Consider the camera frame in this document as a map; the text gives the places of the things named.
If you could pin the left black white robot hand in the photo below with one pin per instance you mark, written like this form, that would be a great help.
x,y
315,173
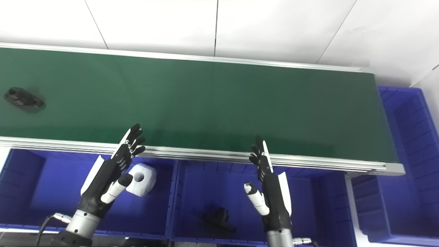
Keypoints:
x,y
103,178

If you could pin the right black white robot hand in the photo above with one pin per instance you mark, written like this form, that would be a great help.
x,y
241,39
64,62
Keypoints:
x,y
274,199

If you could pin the black flanged machine part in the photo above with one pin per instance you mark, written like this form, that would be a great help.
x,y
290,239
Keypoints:
x,y
23,98

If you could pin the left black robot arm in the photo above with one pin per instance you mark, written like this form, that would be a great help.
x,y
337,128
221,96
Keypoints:
x,y
80,228

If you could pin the blue bin with black parts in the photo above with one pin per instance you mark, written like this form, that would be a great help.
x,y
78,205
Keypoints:
x,y
308,206

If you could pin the white block part with hole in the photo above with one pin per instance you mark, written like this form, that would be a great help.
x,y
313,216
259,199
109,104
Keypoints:
x,y
145,183

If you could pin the blue bin with white part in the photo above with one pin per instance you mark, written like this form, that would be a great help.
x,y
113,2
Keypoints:
x,y
51,192

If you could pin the green conveyor belt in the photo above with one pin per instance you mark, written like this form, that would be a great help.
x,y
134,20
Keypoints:
x,y
212,103
205,154

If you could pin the long empty blue bin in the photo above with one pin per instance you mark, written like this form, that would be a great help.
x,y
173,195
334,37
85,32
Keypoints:
x,y
408,154

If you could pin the black bracket part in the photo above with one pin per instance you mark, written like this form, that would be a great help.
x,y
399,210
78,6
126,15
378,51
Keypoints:
x,y
219,219

